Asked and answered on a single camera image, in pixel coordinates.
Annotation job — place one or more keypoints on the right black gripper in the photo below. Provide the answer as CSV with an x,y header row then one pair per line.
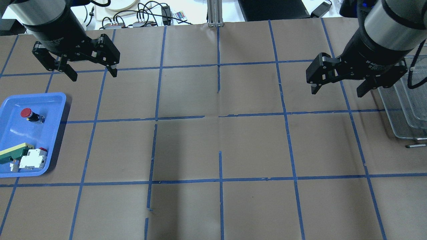
x,y
371,52

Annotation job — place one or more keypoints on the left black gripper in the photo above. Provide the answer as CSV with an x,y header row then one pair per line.
x,y
57,37

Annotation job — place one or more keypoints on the red emergency push button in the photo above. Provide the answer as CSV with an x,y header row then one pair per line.
x,y
31,116

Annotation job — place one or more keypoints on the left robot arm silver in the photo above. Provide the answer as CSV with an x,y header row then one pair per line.
x,y
37,12

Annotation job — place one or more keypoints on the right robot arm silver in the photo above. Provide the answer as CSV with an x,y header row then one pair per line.
x,y
388,30

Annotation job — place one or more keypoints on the beige square tray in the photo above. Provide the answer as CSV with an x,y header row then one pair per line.
x,y
101,12

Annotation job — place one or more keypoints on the beige round plate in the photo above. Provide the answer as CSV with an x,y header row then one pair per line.
x,y
120,5

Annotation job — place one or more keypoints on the black power adapter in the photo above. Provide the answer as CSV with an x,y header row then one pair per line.
x,y
321,10

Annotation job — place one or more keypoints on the blue plastic tray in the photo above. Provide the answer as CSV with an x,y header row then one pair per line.
x,y
15,129

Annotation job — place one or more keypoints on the white circuit breaker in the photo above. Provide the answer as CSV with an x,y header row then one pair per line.
x,y
34,159

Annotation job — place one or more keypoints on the colourful remote control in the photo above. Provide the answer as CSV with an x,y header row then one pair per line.
x,y
180,16

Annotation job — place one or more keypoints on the green yellow terminal block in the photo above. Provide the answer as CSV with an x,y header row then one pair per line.
x,y
15,152

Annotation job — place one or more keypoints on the black laptop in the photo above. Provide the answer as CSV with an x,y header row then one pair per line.
x,y
257,10

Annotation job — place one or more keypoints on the aluminium frame post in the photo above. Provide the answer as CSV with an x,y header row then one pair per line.
x,y
214,13

